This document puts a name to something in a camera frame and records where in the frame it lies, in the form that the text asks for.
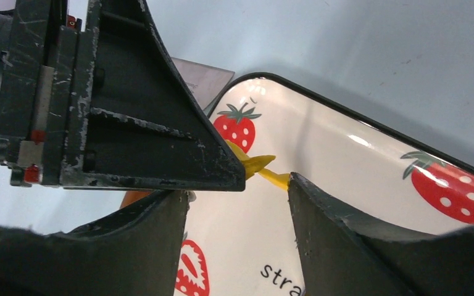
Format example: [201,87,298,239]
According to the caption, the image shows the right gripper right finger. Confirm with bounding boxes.
[288,173,474,295]

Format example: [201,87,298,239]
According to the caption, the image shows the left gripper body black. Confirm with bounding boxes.
[0,1,88,187]

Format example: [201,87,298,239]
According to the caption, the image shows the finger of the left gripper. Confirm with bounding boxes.
[59,1,245,192]

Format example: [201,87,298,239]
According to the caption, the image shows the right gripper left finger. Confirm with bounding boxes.
[0,191,189,295]

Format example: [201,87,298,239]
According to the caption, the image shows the metal scraper wooden handle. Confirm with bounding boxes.
[120,57,236,209]

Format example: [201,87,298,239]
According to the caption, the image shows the yellow dough trim scrap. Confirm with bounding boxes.
[225,140,290,191]

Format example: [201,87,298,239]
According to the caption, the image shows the strawberry pattern white tray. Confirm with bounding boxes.
[174,73,474,295]

